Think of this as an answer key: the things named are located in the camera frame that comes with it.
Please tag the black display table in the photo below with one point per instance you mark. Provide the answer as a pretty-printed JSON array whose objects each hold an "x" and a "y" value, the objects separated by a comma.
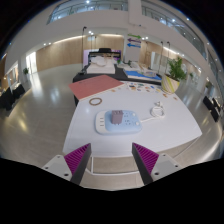
[{"x": 80, "y": 77}]

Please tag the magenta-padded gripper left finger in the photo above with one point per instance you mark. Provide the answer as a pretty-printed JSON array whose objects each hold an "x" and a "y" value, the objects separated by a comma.
[{"x": 71, "y": 168}]

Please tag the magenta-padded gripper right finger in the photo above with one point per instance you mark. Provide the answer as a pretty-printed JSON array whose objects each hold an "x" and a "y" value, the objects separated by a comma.
[{"x": 151, "y": 166}]

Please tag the black piano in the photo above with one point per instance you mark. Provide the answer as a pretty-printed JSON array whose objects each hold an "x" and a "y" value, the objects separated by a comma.
[{"x": 105, "y": 50}]

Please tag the blue display mat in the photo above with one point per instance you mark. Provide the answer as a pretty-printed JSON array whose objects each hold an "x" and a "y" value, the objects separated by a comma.
[{"x": 140, "y": 75}]

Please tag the small round wooden disc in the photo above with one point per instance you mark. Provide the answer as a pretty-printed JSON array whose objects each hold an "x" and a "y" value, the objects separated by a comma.
[
  {"x": 175, "y": 98},
  {"x": 165, "y": 95}
]

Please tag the black floor lamp stand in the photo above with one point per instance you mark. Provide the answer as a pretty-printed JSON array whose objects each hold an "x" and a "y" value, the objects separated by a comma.
[
  {"x": 161, "y": 56},
  {"x": 167, "y": 56},
  {"x": 82, "y": 46}
]

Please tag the small background potted plant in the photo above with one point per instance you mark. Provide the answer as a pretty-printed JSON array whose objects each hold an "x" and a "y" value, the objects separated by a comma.
[{"x": 25, "y": 71}]

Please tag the colourful sticker sheet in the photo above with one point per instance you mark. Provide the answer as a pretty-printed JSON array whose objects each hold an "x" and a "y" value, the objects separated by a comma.
[{"x": 143, "y": 87}]

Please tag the white and blue power strip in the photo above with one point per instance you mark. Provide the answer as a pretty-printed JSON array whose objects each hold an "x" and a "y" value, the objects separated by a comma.
[{"x": 103, "y": 126}]

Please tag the potted plant in striped pot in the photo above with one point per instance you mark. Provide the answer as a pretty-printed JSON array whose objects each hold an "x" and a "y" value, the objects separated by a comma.
[{"x": 170, "y": 85}]

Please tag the dark covered tables group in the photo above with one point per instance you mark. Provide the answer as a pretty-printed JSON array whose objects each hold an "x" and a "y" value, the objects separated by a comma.
[
  {"x": 11, "y": 96},
  {"x": 213, "y": 108}
]

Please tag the pink rectangular mat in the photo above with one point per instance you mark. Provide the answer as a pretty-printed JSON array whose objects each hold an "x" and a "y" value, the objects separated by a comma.
[{"x": 95, "y": 86}]

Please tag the direction sign with arrows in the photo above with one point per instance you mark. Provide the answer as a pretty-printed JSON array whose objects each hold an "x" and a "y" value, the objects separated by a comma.
[{"x": 134, "y": 40}]

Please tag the white display model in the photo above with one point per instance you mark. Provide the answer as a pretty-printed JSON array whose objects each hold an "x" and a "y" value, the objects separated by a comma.
[{"x": 100, "y": 68}]

